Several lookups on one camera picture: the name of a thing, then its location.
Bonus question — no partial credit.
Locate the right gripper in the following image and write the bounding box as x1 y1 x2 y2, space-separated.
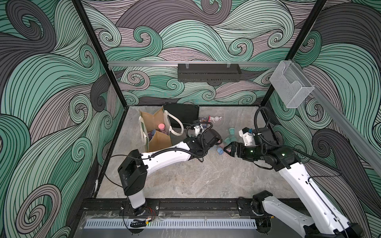
223 141 265 160

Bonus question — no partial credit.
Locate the pink hourglass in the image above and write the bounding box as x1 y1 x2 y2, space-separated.
158 124 166 133

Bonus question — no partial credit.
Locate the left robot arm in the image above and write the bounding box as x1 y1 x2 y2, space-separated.
117 122 223 216

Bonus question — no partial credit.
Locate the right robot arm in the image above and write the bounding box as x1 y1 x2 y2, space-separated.
224 107 365 238

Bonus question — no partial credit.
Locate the white rabbit figurine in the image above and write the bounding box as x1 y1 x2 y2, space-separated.
208 116 223 124

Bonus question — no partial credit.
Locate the black ribbed case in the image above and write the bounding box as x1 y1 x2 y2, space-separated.
163 103 199 128

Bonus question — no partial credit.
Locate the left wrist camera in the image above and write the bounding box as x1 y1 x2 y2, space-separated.
194 125 204 136

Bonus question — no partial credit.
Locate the black wall tray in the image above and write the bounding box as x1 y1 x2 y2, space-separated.
177 64 242 86

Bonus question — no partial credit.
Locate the aluminium wall rail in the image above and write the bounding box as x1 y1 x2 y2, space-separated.
108 60 280 67

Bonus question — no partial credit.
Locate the clear plastic wall box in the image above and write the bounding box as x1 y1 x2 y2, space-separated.
270 60 315 109

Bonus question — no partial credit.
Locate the white slotted cable duct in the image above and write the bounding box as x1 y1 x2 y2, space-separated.
83 218 257 230

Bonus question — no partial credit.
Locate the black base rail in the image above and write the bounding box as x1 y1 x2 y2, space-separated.
80 197 253 211

